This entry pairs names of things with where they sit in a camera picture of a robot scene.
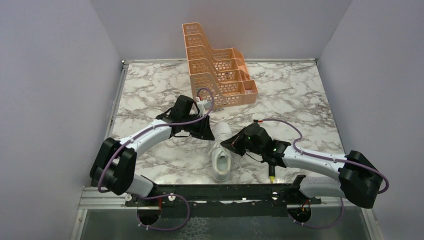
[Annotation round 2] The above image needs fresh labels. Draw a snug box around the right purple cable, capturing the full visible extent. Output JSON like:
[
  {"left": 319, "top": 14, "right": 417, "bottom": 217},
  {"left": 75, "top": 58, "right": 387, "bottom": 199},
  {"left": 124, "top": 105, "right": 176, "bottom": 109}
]
[{"left": 256, "top": 118, "right": 390, "bottom": 230}]

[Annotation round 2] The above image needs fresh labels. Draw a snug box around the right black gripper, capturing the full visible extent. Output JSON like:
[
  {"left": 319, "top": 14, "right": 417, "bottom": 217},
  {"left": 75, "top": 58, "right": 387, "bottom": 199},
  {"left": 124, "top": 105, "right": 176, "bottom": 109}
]
[{"left": 221, "top": 127, "right": 264, "bottom": 156}]

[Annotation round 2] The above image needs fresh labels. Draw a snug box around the purple cable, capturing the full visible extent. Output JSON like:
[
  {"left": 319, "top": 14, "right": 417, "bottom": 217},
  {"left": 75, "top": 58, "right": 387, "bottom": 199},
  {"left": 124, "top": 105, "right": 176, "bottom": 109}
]
[
  {"left": 96, "top": 87, "right": 216, "bottom": 232},
  {"left": 256, "top": 118, "right": 390, "bottom": 230}
]

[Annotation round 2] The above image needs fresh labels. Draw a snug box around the white sneaker shoe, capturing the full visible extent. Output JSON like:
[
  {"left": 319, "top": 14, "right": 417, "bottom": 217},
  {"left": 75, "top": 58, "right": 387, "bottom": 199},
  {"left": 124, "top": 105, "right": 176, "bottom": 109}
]
[{"left": 208, "top": 122, "right": 232, "bottom": 183}]

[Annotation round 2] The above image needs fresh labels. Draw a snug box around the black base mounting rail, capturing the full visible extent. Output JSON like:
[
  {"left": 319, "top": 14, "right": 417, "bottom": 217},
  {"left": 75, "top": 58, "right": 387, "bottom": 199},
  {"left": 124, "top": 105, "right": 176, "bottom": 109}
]
[{"left": 125, "top": 183, "right": 321, "bottom": 218}]

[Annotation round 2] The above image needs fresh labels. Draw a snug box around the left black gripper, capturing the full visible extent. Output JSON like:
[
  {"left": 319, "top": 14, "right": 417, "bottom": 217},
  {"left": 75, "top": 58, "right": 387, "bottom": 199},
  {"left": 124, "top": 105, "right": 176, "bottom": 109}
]
[{"left": 181, "top": 112, "right": 215, "bottom": 141}]

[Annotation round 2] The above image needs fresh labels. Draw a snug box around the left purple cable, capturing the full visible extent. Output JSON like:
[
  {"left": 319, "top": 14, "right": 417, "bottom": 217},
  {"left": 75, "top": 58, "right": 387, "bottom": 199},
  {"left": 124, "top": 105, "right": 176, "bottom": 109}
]
[{"left": 96, "top": 87, "right": 216, "bottom": 232}]

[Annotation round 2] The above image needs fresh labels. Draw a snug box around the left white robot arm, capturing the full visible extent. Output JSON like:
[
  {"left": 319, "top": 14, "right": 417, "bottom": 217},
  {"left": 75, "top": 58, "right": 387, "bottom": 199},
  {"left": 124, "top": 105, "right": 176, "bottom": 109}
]
[{"left": 89, "top": 95, "right": 215, "bottom": 206}]

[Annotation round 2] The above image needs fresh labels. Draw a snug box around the black yellow highlighter marker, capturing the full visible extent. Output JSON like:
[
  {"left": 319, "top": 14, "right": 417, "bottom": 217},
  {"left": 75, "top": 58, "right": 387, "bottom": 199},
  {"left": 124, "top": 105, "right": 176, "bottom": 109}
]
[{"left": 268, "top": 165, "right": 276, "bottom": 184}]

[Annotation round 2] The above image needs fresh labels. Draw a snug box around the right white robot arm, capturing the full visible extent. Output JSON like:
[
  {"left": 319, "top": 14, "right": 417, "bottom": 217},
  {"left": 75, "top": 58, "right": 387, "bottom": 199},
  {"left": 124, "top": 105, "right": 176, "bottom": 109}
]
[{"left": 220, "top": 122, "right": 386, "bottom": 209}]

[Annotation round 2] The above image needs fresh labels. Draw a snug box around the orange plastic file organizer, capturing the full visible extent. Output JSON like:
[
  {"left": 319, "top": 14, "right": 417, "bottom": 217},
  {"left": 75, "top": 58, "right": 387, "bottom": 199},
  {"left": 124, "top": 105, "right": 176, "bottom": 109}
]
[{"left": 182, "top": 22, "right": 258, "bottom": 109}]

